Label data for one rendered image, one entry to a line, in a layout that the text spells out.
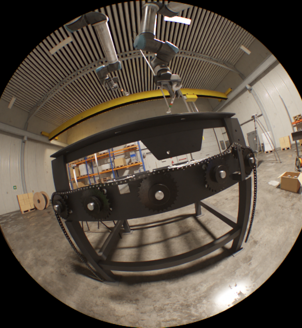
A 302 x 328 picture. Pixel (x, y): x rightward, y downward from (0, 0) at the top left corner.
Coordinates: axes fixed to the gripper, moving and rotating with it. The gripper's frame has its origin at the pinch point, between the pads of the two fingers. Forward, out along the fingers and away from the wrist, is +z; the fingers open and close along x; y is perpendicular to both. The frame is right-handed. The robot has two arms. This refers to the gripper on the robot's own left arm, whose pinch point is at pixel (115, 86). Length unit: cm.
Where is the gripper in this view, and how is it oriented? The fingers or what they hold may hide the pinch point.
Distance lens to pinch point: 86.4
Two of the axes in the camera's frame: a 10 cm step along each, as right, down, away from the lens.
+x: -1.5, -2.4, -9.6
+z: 6.1, 7.4, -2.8
